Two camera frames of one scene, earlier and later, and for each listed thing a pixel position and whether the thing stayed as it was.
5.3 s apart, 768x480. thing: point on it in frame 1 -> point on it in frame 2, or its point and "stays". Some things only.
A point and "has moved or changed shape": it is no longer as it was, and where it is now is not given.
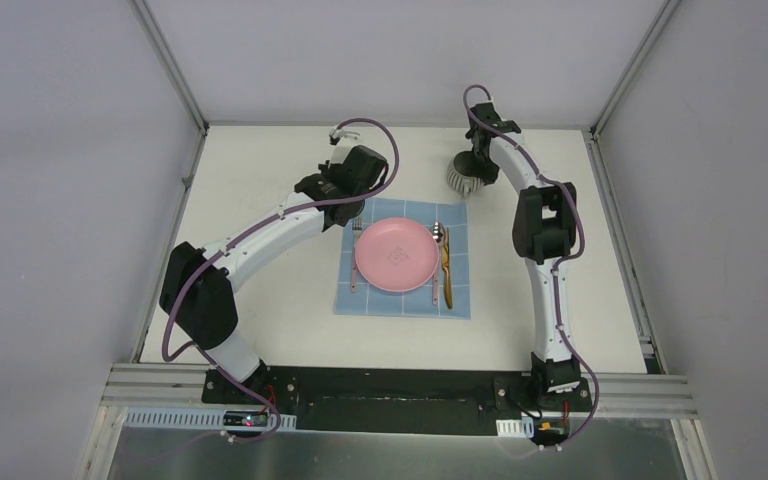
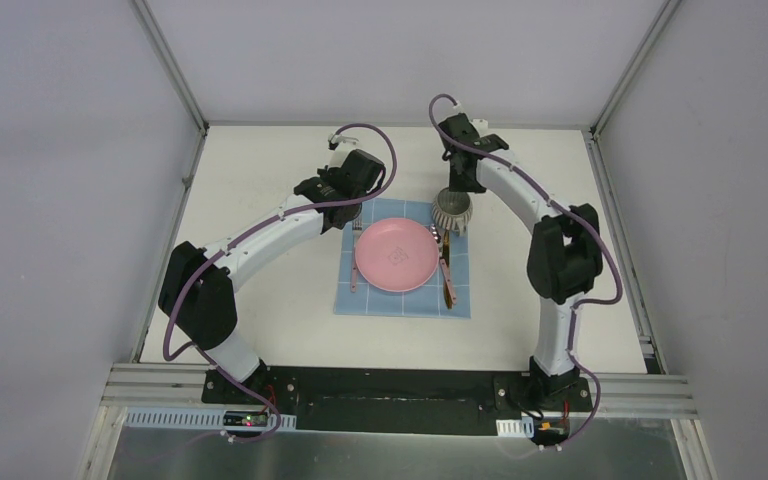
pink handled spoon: [438, 235] has moved or changed shape
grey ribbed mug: [466, 173] has moved or changed shape
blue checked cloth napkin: [418, 301] stays
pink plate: [397, 254] stays
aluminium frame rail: [155, 385] stays
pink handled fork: [357, 227] stays
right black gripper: [492, 174] -> [457, 184]
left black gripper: [343, 211] stays
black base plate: [397, 401] stays
